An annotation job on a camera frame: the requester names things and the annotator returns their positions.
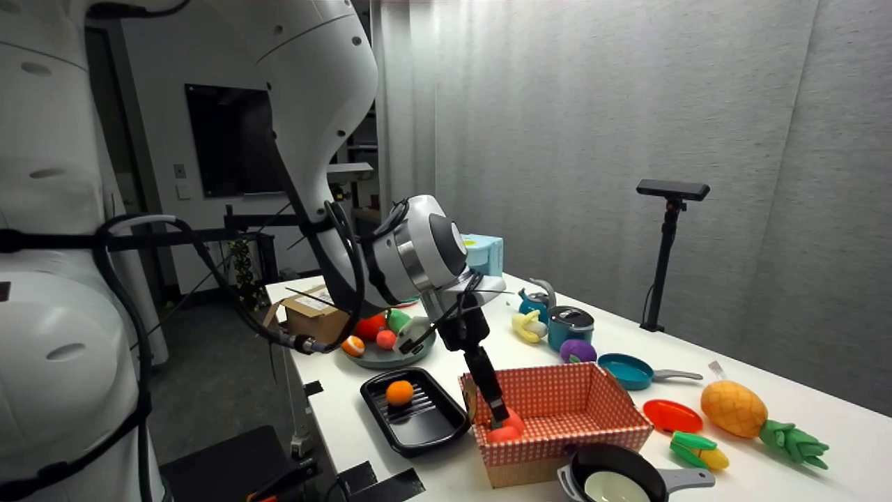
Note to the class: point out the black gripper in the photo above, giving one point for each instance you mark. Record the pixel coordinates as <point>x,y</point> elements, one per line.
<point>460,324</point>

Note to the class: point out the red checkered cardboard box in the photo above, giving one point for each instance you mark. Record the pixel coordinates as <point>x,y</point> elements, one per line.
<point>568,409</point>

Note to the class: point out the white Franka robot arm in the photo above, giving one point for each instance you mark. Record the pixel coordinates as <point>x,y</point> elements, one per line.
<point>279,113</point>

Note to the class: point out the red toy tomato with leaf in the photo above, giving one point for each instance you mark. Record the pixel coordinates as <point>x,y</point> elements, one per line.
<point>505,428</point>

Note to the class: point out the black plastic tray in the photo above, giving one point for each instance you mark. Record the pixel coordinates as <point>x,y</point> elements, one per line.
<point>427,421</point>

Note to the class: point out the orange toy fruit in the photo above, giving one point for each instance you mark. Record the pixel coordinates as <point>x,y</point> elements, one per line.
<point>399,392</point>

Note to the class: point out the grey green round plate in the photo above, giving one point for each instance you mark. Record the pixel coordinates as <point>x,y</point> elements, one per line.
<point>399,355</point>

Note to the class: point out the teal toy kettle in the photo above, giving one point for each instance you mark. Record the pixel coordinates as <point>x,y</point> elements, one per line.
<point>537,300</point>

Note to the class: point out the purple toy eggplant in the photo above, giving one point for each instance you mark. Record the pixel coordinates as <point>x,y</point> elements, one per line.
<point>577,350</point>

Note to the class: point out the teal pot with dark lid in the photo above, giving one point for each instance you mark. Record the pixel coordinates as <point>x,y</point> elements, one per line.
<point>573,327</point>

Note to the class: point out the green toy fruit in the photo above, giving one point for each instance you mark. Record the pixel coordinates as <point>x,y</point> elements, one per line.
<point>399,321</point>

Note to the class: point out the small red toy fruit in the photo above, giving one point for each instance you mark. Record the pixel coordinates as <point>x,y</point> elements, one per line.
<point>386,339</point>

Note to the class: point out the light blue toy toaster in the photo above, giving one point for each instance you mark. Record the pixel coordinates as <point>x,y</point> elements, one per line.
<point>487,251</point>

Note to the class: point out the orange toy peach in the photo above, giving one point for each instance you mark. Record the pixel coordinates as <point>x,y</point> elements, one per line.
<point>351,348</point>

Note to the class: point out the black flat strip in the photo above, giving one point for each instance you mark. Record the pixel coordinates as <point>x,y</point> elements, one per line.
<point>351,477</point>
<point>395,486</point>

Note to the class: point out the blue toy frying pan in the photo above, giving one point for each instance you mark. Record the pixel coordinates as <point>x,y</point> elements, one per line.
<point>629,371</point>

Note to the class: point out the red orange toy plate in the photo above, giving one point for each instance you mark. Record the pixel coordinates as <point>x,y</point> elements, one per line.
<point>672,416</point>

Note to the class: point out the toy corn cob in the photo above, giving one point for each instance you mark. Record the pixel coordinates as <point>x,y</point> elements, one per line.
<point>699,454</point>

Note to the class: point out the toy pineapple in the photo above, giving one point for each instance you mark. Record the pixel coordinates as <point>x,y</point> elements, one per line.
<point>735,409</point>

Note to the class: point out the black metal rack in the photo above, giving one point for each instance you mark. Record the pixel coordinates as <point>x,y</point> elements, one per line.
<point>253,233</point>

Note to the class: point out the black wall monitor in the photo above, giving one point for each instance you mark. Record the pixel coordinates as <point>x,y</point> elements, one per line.
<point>226,140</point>

